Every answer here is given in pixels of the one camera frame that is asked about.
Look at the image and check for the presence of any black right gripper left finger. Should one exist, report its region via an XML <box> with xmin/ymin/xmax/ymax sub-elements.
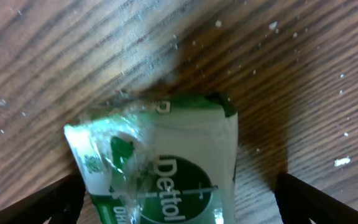
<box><xmin>0</xmin><ymin>174</ymin><xmax>86</xmax><ymax>224</ymax></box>

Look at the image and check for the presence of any green Dettol soap packet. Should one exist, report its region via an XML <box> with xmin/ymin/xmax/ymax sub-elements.
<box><xmin>63</xmin><ymin>93</ymin><xmax>238</xmax><ymax>224</ymax></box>

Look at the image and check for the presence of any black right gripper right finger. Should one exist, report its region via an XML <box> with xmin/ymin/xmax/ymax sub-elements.
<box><xmin>274</xmin><ymin>173</ymin><xmax>358</xmax><ymax>224</ymax></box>

